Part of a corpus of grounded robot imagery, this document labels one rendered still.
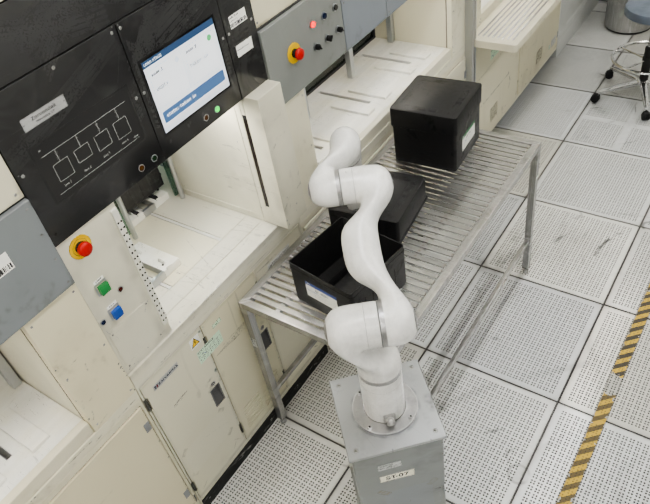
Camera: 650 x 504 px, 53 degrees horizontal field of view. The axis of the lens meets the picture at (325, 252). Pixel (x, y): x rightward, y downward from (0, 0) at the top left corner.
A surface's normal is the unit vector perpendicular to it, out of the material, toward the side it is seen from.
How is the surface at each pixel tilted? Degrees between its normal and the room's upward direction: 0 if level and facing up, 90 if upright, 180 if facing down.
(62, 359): 90
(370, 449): 0
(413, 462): 90
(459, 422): 0
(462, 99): 0
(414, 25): 90
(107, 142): 90
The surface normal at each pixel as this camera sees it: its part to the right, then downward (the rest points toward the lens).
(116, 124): 0.82, 0.29
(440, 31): -0.55, 0.62
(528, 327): -0.15, -0.73
